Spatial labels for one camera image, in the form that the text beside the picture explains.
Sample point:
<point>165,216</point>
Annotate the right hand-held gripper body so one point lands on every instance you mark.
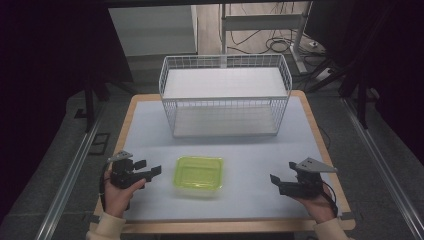
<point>306,186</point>

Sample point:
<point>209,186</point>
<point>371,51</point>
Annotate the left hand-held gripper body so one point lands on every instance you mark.
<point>121,175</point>

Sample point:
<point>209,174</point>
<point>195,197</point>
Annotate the green lidded plastic container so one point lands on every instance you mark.
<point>198,175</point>

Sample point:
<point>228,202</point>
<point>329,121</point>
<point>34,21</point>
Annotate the person's left hand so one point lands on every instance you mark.
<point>116,200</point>

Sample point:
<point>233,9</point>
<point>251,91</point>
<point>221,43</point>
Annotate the person's right hand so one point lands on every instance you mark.
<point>320,208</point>

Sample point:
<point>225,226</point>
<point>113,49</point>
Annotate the black floor plate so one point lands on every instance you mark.
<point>100,143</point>

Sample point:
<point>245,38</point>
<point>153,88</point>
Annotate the white table mat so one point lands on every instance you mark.
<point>240,206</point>

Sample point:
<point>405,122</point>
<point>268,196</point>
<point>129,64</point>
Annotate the black stand leg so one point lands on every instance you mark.
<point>361,103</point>
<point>89,106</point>

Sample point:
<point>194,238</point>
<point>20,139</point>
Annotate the white cabinet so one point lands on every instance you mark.
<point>153,30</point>

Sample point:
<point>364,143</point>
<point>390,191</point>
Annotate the white metal stand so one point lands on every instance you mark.
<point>263,21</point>

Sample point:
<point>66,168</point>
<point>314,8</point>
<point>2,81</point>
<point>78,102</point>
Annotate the aluminium floor rail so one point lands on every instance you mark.
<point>383,166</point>
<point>66,180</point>

